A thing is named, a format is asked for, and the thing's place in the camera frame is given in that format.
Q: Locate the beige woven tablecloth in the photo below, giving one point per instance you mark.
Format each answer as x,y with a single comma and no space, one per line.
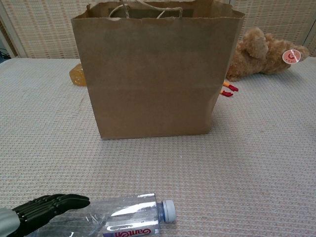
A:
222,160

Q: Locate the transparent plastic water bottle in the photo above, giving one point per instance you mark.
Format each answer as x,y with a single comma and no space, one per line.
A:
128,217

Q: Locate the yellow rubber chicken toy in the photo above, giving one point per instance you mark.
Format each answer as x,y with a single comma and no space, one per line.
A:
227,93

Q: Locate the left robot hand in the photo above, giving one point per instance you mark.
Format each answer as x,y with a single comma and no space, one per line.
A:
44,209

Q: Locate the woven folding screen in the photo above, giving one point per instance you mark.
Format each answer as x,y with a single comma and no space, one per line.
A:
37,29

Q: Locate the brown teddy bear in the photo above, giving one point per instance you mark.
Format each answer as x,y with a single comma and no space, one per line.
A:
261,59

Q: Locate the brown paper shopping bag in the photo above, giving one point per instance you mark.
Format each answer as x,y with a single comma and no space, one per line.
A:
158,74

